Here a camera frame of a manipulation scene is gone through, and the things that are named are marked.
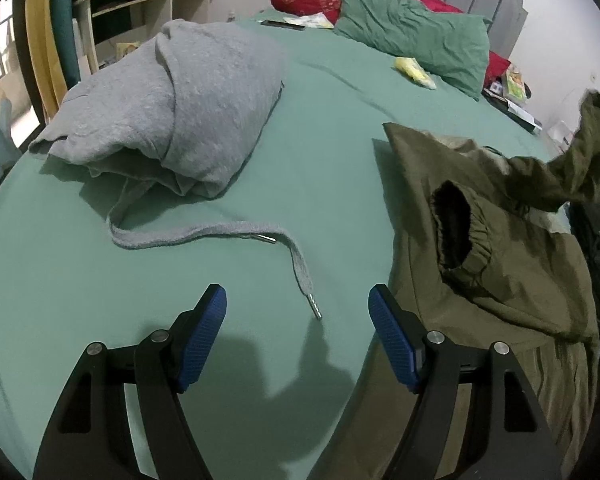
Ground yellow curtain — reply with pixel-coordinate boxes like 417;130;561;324
25;0;66;111

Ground teal curtain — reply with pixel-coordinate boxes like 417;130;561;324
50;0;83;86

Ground green pillow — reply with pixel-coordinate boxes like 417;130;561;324
333;0;493;101

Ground green snack bag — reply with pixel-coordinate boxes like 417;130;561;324
504;64;527;102

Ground small red pillow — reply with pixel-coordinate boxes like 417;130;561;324
482;50;512;92

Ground grey hoodie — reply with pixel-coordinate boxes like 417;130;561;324
28;19;326;321

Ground bed with green sheet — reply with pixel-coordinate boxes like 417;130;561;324
0;7;551;480

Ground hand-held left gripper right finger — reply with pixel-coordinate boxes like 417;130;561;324
368;283;563;480

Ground white nightstand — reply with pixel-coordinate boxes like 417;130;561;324
546;120;576;153

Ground white paper packets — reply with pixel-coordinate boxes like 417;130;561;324
282;11;335;28

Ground yellow packet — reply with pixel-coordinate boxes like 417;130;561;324
393;56;437;90

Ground olive green jacket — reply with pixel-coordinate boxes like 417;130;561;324
330;91;600;480

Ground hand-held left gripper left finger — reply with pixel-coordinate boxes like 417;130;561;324
32;283;228;480

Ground white trash bin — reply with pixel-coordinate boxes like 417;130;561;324
116;41;142;65

